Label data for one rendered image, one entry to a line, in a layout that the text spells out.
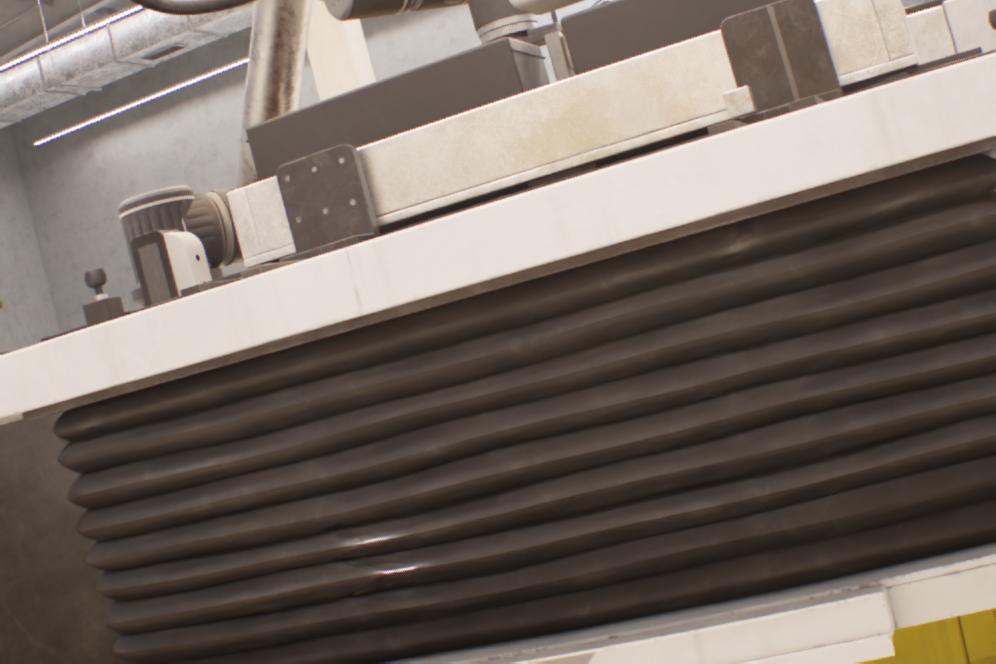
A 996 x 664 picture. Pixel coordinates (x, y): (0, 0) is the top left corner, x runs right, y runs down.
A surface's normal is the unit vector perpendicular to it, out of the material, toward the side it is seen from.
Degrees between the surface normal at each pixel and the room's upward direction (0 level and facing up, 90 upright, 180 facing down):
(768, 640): 90
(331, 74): 90
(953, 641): 90
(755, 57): 90
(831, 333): 42
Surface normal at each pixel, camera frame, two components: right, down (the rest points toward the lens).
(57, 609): 0.93, -0.26
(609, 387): -0.40, -0.76
